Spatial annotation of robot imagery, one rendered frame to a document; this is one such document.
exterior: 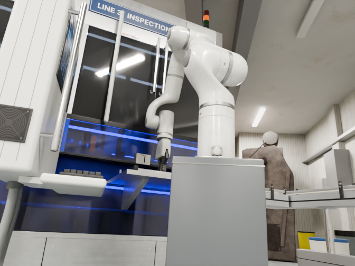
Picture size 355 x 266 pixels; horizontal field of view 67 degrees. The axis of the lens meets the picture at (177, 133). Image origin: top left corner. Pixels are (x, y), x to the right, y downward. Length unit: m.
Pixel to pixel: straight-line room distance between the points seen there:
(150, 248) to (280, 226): 5.44
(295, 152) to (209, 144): 8.16
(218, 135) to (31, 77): 0.65
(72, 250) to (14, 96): 0.81
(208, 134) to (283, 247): 6.10
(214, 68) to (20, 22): 0.70
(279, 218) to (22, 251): 5.93
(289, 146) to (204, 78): 8.11
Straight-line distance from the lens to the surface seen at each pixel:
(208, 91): 0.90
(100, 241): 1.52
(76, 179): 0.93
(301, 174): 8.85
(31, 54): 1.09
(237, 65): 0.98
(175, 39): 1.31
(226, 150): 0.83
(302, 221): 8.69
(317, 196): 2.16
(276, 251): 6.84
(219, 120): 0.85
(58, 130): 0.98
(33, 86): 1.03
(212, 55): 0.94
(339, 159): 6.66
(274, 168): 6.96
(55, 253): 1.51
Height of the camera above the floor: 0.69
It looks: 18 degrees up
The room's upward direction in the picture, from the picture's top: 4 degrees clockwise
